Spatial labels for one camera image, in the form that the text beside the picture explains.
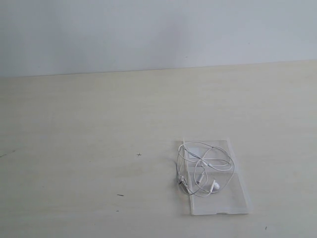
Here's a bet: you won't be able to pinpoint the white wired earphones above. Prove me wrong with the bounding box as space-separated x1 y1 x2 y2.
176 140 236 198

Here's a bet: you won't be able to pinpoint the white sticker in case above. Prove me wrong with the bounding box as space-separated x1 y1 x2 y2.
188 147 201 159

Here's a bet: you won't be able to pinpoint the clear plastic hinged case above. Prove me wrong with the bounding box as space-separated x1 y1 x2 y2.
176 139 251 215

